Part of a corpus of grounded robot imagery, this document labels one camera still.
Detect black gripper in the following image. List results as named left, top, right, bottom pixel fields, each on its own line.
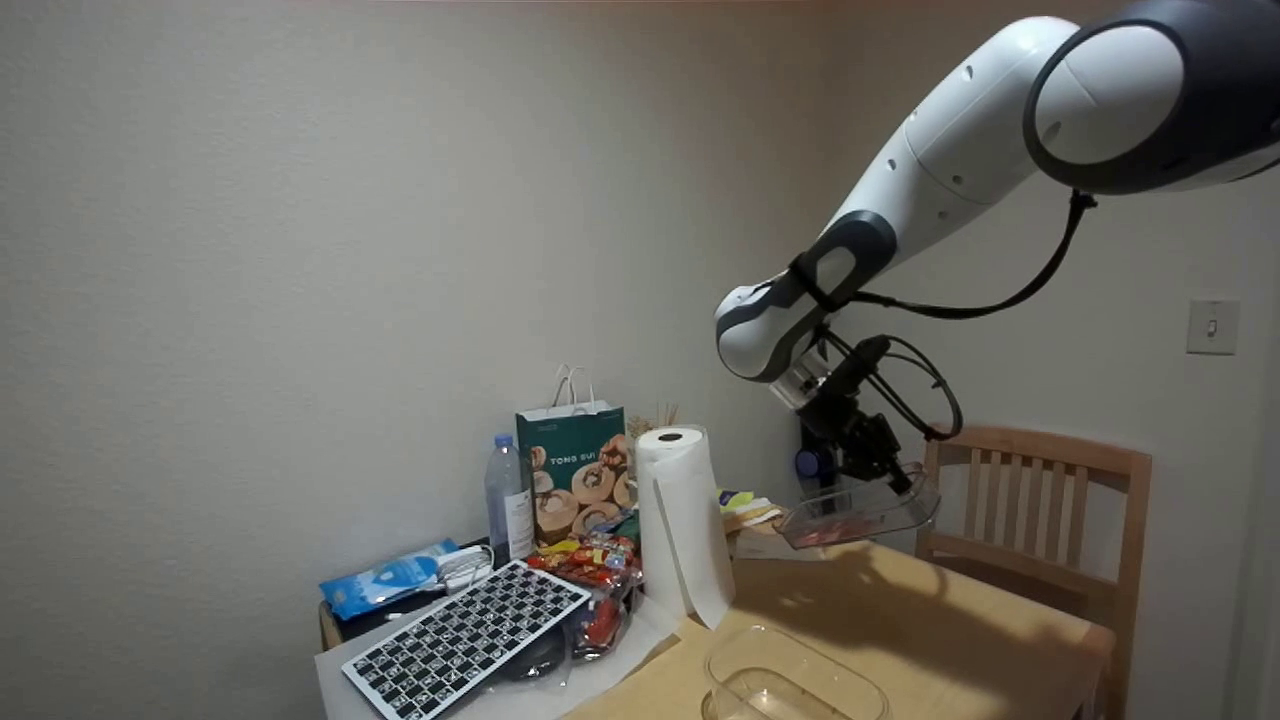
left=802, top=337, right=913, bottom=494

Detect clear container with red pieces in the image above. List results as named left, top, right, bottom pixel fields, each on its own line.
left=772, top=477, right=941, bottom=548

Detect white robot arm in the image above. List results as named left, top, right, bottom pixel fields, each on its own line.
left=715, top=0, right=1280, bottom=494

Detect empty clear plastic container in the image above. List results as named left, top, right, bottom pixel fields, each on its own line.
left=700, top=623, right=893, bottom=720

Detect black vacuum cleaner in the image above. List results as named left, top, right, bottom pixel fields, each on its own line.
left=794, top=428, right=839, bottom=514

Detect yellow green small packet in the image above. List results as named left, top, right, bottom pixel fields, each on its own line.
left=725, top=492, right=782, bottom=528

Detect white paper towel roll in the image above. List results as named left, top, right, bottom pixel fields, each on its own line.
left=635, top=428, right=733, bottom=629

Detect wooden chair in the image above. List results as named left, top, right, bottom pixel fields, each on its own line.
left=916, top=423, right=1152, bottom=720

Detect green gift bag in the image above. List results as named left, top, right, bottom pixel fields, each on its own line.
left=515, top=399, right=635, bottom=542

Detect clear water bottle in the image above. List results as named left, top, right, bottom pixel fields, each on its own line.
left=485, top=430, right=522, bottom=559

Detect white cloth under items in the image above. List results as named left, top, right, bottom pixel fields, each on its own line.
left=317, top=600, right=700, bottom=720

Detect black white checkered board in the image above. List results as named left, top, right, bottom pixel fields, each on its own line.
left=340, top=559, right=592, bottom=720

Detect blue tissue pack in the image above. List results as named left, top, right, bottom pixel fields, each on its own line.
left=320, top=539, right=461, bottom=619

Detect white wall switch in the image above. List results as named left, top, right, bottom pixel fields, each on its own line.
left=1190, top=299, right=1239, bottom=354

